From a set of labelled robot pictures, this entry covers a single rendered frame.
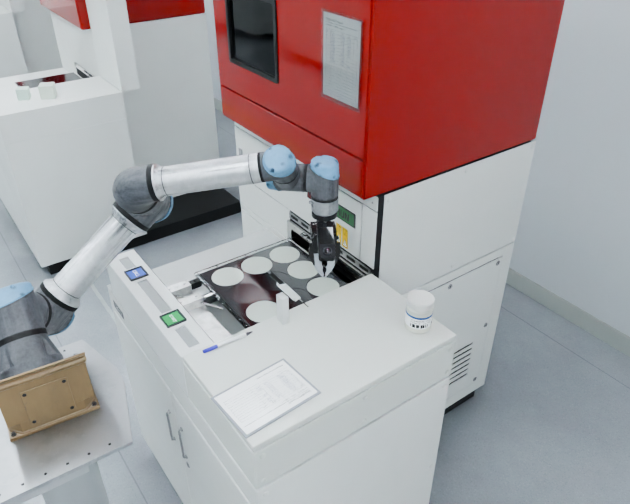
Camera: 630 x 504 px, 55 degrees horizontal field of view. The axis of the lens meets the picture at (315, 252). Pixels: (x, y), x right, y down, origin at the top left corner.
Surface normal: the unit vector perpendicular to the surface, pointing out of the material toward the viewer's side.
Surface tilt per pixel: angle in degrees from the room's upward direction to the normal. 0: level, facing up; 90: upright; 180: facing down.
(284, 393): 0
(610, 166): 90
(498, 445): 0
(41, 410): 90
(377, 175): 90
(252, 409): 0
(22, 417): 90
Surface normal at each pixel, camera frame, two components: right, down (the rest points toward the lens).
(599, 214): -0.81, 0.32
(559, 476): 0.00, -0.84
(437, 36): 0.58, 0.44
